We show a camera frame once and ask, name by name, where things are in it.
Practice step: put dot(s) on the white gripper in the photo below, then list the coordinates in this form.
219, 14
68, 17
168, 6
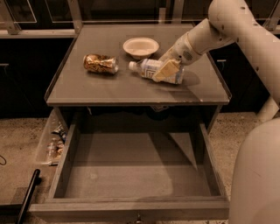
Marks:
181, 53

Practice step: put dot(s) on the clear plastic water bottle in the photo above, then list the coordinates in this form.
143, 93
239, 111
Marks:
147, 67

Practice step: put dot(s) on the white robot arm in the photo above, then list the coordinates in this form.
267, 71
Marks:
255, 190

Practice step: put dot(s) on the grey drawer cabinet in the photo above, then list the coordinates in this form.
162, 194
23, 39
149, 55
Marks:
73, 86

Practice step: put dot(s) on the open grey middle drawer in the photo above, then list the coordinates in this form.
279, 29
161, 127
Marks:
129, 168

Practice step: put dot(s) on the white paper bowl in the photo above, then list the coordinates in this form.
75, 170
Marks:
140, 48

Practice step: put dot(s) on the crushed gold drink can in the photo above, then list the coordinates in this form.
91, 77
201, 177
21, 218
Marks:
97, 63

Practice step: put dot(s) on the black bar handle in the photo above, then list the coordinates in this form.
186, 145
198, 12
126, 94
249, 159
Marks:
35, 180

